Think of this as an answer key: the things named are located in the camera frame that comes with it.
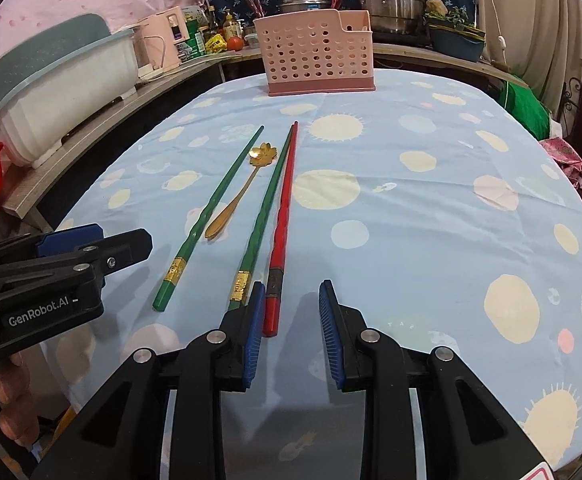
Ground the pink patterned fabric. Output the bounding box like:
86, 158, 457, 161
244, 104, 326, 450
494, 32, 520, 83
540, 121, 582, 252

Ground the beige curtain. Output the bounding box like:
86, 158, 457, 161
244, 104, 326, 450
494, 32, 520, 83
470, 0, 582, 112

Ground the green and white carton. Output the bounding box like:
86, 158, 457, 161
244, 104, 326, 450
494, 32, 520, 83
176, 30, 207, 64

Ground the pink kitchen appliance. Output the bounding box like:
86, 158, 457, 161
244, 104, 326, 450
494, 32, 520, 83
136, 6, 188, 74

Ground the amber oil bottle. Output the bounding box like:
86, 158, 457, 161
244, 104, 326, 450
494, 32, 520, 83
221, 9, 240, 41

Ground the blue planter with plants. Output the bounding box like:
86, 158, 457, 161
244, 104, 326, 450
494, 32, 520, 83
425, 6, 487, 64

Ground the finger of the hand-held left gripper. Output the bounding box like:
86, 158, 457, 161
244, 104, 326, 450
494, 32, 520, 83
0, 224, 106, 262
0, 228, 154, 291

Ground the green cloth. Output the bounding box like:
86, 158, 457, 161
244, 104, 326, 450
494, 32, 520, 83
500, 77, 552, 142

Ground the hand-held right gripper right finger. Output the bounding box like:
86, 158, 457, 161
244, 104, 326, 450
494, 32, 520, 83
318, 279, 546, 480

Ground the gold flower-shaped spoon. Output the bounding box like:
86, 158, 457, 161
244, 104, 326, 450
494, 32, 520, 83
204, 142, 278, 240

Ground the green chopstick gold band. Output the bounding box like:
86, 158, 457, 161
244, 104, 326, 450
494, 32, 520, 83
152, 125, 266, 313
227, 127, 295, 314

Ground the light blue dotted tablecloth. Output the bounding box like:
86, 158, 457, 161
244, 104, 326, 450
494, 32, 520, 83
41, 67, 582, 480

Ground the white dish drainer tub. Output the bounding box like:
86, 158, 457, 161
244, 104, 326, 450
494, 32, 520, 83
0, 12, 140, 169

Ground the person's left hand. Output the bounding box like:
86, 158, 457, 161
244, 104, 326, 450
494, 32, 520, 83
0, 354, 40, 444

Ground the pink perforated utensil basket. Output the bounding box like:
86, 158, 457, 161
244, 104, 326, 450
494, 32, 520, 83
252, 9, 377, 97

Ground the white cable with switch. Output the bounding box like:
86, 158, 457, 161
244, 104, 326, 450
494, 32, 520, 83
485, 0, 510, 69

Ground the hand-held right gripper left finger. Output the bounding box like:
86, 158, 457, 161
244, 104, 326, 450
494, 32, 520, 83
30, 281, 267, 480

